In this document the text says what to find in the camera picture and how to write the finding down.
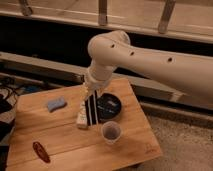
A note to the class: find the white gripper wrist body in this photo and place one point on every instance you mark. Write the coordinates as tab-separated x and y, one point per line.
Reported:
93	83

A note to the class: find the wooden table board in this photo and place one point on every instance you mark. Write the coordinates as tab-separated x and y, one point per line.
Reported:
72	149

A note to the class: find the black round dish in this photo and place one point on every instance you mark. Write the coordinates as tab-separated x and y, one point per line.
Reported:
109	106

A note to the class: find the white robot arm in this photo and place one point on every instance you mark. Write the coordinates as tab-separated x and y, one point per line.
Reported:
187	73

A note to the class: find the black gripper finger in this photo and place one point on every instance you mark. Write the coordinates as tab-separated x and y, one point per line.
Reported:
95	108
88	110

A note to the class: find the white tube bottle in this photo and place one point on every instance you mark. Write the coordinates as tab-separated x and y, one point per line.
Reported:
82	116

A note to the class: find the red oval object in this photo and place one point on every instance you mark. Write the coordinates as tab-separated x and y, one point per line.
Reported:
41	152

